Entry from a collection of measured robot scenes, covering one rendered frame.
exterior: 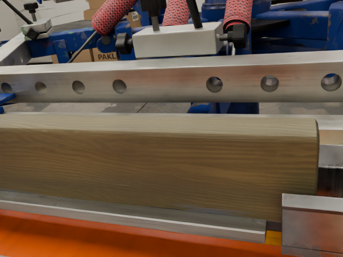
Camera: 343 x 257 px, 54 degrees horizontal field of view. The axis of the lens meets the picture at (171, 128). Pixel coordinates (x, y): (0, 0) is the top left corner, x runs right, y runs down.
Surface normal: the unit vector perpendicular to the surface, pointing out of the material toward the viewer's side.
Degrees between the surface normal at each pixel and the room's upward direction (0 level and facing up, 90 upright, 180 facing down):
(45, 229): 0
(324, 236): 90
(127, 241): 0
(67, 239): 0
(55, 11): 90
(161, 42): 90
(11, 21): 90
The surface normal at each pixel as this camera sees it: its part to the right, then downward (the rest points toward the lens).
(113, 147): -0.31, 0.44
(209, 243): -0.13, -0.90
